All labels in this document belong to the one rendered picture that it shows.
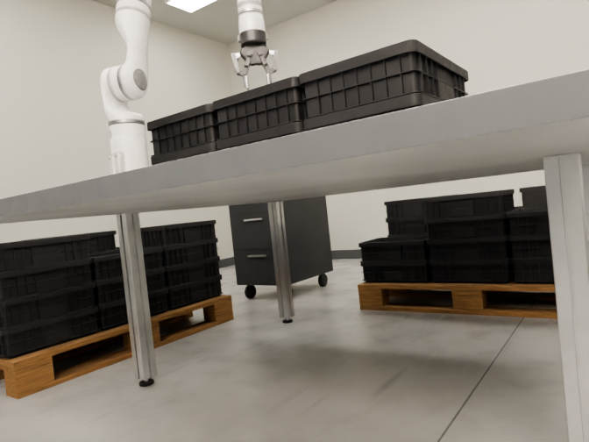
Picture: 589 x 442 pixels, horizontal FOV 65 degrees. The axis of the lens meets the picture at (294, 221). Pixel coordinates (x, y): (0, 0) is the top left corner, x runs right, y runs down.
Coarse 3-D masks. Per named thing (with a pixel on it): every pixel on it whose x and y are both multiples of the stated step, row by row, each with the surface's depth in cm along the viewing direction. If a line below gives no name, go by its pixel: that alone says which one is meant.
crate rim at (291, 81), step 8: (280, 80) 114; (288, 80) 113; (296, 80) 113; (256, 88) 119; (264, 88) 118; (272, 88) 116; (280, 88) 114; (232, 96) 124; (240, 96) 122; (248, 96) 121; (256, 96) 119; (216, 104) 128; (224, 104) 126
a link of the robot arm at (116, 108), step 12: (108, 72) 120; (108, 84) 119; (108, 96) 121; (120, 96) 121; (108, 108) 120; (120, 108) 122; (108, 120) 121; (120, 120) 119; (132, 120) 120; (144, 120) 124
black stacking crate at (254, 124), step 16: (272, 96) 118; (288, 96) 115; (304, 96) 115; (224, 112) 128; (240, 112) 124; (256, 112) 120; (272, 112) 118; (288, 112) 115; (304, 112) 115; (224, 128) 128; (240, 128) 125; (256, 128) 122
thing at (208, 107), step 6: (192, 108) 134; (198, 108) 132; (204, 108) 131; (210, 108) 130; (174, 114) 138; (180, 114) 137; (186, 114) 135; (192, 114) 134; (198, 114) 132; (156, 120) 144; (162, 120) 142; (168, 120) 140; (174, 120) 139; (150, 126) 146; (156, 126) 144
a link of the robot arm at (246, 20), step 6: (246, 12) 129; (252, 12) 129; (258, 12) 130; (240, 18) 131; (246, 18) 129; (252, 18) 129; (258, 18) 130; (240, 24) 131; (246, 24) 129; (252, 24) 129; (258, 24) 130; (264, 24) 132; (240, 30) 131; (246, 30) 130; (264, 30) 132
